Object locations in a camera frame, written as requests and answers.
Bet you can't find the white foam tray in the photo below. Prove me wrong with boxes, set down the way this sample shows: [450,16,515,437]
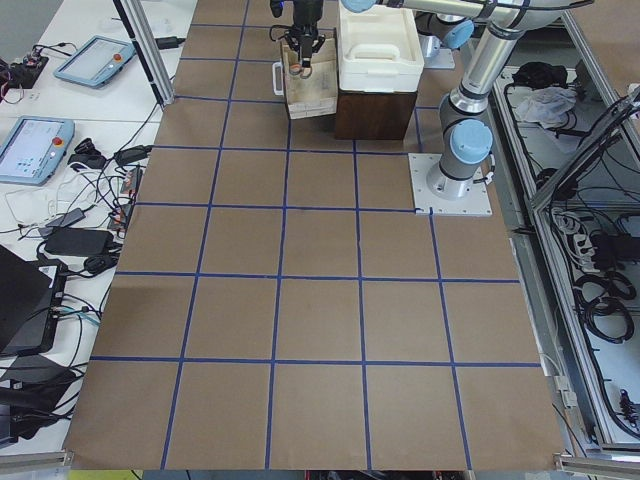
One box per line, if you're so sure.
[337,5,424,93]

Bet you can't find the black laptop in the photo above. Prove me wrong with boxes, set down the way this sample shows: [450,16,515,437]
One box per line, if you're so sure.
[1,247,67,358]

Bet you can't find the dark brown wooden cabinet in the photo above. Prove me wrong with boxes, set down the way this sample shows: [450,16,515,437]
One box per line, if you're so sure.
[334,90,418,140]

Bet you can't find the aluminium frame post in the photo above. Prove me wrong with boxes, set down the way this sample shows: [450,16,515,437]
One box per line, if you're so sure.
[113,0,174,108]

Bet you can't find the black power adapter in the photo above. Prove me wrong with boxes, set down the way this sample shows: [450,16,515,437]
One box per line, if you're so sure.
[155,36,186,50]

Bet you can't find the large black power brick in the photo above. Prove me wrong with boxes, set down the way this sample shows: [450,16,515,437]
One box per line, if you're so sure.
[44,228,114,257]

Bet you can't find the teach pendant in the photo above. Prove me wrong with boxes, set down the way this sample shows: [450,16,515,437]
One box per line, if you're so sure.
[1,116,75,186]
[54,35,136,88]

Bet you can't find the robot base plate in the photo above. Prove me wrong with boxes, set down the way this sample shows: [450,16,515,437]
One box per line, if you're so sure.
[420,35,455,70]
[408,153,492,217]

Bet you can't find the near teach pendant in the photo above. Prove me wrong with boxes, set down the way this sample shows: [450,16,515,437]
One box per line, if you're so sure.
[1,116,75,186]

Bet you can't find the far teach pendant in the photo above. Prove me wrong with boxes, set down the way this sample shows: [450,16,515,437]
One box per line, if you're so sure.
[54,35,136,88]

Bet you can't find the white crumpled cloth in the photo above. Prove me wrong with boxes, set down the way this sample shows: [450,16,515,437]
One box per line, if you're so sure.
[514,86,577,129]

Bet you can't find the orange grey scissors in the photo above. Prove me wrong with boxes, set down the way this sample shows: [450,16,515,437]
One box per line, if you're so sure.
[289,63,313,79]

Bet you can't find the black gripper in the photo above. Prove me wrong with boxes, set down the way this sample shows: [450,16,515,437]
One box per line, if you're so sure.
[293,0,323,29]
[282,25,325,67]

